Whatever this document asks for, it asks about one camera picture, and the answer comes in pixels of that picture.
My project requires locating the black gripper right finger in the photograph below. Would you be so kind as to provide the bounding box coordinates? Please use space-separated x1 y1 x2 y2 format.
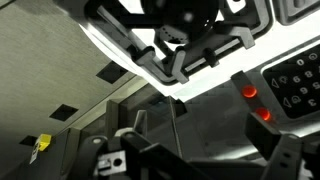
244 111 320 180

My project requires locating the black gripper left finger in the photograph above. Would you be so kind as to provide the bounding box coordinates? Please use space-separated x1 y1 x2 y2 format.
76 130 214 180

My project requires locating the small orange round button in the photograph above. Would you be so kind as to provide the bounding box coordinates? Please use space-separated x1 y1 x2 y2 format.
241 84 258 99
254 107 272 122

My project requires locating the black keypad panel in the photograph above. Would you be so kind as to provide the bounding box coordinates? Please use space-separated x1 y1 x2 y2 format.
261 44 320 120

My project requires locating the yellow tag with white label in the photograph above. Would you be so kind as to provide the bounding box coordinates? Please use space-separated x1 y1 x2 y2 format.
29 133 53 165

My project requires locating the grey toy kitchen stove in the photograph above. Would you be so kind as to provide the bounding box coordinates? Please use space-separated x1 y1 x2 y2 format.
54 0 320 161

